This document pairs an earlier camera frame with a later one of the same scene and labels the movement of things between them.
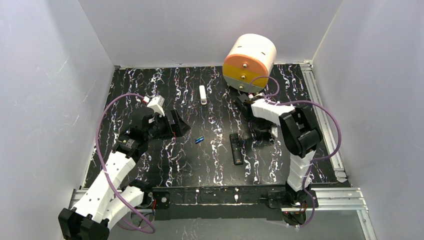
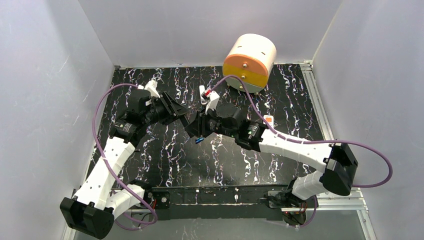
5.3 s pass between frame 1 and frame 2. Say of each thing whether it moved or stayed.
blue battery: stayed
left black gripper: moved
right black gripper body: moved
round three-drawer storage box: stayed
